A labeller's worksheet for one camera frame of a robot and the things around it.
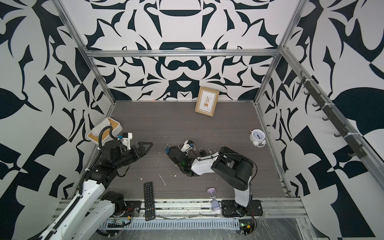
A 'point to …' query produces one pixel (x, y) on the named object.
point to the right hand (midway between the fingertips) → (169, 150)
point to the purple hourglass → (215, 205)
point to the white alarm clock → (257, 137)
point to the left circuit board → (118, 224)
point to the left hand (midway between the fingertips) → (148, 144)
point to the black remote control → (149, 202)
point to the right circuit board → (246, 226)
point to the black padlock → (202, 152)
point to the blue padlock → (167, 148)
